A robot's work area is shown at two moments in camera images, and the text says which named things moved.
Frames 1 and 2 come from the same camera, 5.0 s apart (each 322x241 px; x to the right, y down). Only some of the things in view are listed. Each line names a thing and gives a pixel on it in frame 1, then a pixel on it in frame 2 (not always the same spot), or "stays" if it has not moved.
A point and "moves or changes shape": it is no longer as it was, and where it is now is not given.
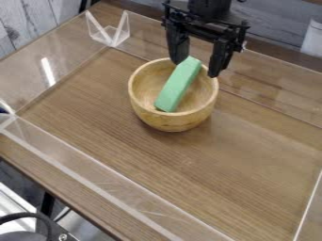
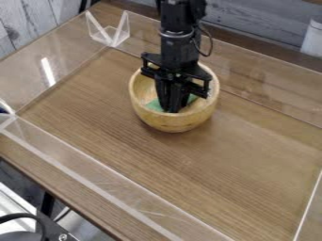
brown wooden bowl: x=147 y=81 stays
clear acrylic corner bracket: x=108 y=35 stays
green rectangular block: x=179 y=85 moves or changes shape
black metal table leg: x=47 y=203 stays
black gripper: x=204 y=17 -> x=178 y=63
